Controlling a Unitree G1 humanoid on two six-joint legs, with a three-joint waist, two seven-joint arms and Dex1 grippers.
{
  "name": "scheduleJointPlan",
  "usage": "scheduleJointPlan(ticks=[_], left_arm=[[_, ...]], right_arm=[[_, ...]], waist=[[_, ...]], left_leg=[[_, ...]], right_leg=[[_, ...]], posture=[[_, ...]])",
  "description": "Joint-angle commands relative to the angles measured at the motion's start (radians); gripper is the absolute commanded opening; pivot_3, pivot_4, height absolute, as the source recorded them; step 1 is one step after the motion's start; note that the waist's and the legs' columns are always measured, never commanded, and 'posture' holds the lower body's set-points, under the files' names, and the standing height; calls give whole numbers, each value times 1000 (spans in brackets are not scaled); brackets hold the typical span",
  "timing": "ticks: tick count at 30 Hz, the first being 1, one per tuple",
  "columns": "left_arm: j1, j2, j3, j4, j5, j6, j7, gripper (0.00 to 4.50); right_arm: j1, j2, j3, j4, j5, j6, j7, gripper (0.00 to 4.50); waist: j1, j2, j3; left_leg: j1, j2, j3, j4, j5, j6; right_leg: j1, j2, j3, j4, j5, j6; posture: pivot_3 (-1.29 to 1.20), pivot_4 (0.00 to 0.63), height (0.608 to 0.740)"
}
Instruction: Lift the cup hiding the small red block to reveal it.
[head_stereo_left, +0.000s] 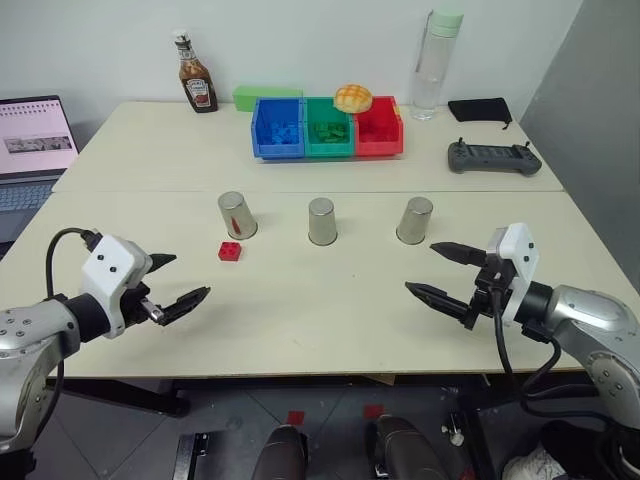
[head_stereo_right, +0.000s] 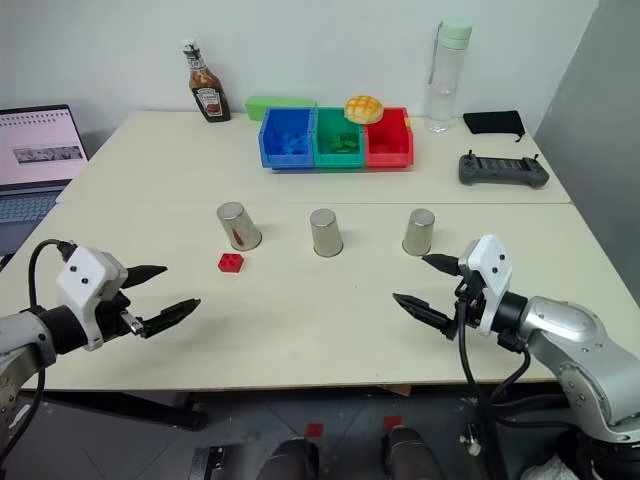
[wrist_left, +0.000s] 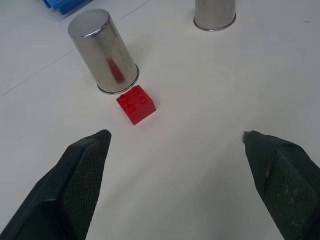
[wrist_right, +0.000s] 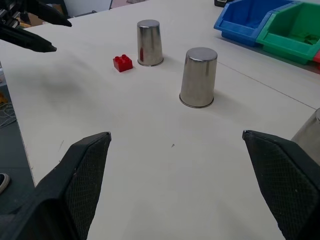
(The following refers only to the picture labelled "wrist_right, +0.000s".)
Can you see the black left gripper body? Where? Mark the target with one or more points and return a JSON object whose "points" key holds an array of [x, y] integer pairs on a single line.
{"points": [[11, 17]]}

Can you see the dark shoe with white sole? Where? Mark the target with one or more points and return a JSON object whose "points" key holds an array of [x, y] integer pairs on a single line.
{"points": [[3, 182]]}

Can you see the red toy building brick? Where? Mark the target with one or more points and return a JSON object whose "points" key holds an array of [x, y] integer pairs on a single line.
{"points": [[122, 63]]}

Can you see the green plastic storage bin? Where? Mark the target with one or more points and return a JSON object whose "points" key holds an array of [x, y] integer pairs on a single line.
{"points": [[290, 32]]}

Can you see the blue plastic storage bin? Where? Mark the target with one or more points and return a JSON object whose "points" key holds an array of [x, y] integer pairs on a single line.
{"points": [[243, 21]]}

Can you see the brown cardboard box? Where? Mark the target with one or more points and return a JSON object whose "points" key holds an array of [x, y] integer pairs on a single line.
{"points": [[33, 20]]}

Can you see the red plastic storage bin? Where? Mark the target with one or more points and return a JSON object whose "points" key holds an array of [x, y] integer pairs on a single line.
{"points": [[317, 57]]}

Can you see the stainless steel cup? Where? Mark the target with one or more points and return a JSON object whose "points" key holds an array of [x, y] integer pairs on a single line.
{"points": [[149, 42], [310, 132], [198, 77]]}

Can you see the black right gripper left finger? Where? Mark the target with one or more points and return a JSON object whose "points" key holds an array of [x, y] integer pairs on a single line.
{"points": [[55, 195]]}

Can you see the black device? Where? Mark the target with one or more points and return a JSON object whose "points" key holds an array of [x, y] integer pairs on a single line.
{"points": [[222, 2]]}

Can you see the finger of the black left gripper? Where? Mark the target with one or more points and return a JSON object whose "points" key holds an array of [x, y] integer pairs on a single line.
{"points": [[50, 13], [27, 40]]}

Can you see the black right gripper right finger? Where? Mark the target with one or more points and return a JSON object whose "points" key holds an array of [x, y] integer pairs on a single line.
{"points": [[287, 180]]}

